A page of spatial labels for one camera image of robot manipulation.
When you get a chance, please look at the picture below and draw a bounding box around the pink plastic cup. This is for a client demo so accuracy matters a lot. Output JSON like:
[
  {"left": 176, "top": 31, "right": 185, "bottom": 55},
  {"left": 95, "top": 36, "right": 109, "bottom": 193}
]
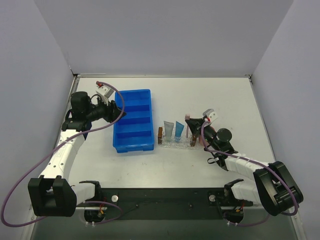
[{"left": 199, "top": 125, "right": 216, "bottom": 146}]

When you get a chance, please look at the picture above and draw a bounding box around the clear holder with wooden ends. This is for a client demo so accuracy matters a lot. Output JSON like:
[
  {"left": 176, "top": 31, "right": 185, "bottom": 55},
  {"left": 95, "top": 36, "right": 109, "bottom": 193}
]
[{"left": 157, "top": 126, "right": 198, "bottom": 148}]

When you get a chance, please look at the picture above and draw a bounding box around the pink toothbrush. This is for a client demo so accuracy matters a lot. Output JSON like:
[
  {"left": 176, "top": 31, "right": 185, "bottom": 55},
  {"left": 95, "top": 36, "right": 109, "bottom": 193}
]
[{"left": 184, "top": 113, "right": 190, "bottom": 139}]

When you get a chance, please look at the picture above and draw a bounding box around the blue toothpaste tube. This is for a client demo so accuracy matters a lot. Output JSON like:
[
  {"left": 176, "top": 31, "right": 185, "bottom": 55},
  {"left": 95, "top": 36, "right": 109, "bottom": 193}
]
[{"left": 174, "top": 121, "right": 185, "bottom": 142}]

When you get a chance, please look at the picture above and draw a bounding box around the white toothpaste tube green cap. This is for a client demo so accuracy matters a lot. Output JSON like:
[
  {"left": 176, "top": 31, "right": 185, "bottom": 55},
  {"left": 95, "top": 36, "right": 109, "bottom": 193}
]
[{"left": 163, "top": 121, "right": 175, "bottom": 141}]

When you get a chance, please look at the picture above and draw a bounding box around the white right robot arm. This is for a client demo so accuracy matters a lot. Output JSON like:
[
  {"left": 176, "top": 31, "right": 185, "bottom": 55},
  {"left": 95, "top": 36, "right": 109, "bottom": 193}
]
[{"left": 185, "top": 116, "right": 304, "bottom": 216}]

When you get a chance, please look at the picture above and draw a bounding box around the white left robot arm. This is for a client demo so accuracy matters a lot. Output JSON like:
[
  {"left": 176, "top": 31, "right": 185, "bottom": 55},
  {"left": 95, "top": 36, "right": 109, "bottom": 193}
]
[{"left": 27, "top": 87, "right": 126, "bottom": 217}]

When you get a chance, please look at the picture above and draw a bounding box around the clear textured oval tray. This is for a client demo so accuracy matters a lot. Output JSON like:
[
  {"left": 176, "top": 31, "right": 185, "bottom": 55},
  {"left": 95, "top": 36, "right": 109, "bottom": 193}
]
[{"left": 155, "top": 127, "right": 212, "bottom": 151}]

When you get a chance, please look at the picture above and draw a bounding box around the blue plastic divided bin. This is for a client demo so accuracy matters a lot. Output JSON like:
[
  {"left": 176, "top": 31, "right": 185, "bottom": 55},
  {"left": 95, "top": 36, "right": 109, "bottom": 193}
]
[{"left": 113, "top": 89, "right": 155, "bottom": 153}]

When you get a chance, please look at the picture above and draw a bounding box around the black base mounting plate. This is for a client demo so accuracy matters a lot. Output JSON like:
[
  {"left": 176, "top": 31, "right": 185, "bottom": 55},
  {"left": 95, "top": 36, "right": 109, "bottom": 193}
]
[{"left": 78, "top": 187, "right": 253, "bottom": 220}]

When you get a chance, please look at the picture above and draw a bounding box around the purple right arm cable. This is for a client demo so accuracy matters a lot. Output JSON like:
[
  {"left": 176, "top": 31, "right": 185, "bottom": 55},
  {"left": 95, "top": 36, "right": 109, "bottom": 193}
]
[{"left": 201, "top": 119, "right": 300, "bottom": 227}]

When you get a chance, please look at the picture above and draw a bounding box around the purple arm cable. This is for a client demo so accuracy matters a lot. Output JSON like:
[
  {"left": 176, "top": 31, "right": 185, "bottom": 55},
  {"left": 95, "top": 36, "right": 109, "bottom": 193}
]
[
  {"left": 201, "top": 119, "right": 300, "bottom": 227},
  {"left": 0, "top": 80, "right": 126, "bottom": 228}
]

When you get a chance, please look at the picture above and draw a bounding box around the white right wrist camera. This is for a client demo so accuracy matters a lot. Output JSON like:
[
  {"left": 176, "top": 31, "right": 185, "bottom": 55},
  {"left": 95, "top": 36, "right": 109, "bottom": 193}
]
[{"left": 202, "top": 108, "right": 218, "bottom": 123}]

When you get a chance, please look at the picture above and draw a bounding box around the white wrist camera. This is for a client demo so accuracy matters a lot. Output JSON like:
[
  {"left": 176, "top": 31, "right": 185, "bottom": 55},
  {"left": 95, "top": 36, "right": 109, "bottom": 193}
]
[
  {"left": 202, "top": 108, "right": 218, "bottom": 123},
  {"left": 95, "top": 85, "right": 114, "bottom": 106}
]

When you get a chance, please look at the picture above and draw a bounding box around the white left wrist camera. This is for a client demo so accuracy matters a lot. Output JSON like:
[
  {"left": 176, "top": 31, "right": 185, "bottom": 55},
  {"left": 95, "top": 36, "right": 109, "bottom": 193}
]
[{"left": 95, "top": 85, "right": 114, "bottom": 106}]

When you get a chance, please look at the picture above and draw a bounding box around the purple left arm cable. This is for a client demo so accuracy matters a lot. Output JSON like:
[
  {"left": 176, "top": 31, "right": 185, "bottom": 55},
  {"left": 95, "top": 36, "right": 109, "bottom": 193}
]
[{"left": 0, "top": 80, "right": 126, "bottom": 228}]

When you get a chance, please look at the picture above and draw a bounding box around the aluminium front rail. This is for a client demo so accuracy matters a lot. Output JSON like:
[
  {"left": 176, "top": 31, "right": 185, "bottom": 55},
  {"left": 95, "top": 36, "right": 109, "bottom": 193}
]
[{"left": 75, "top": 205, "right": 108, "bottom": 212}]

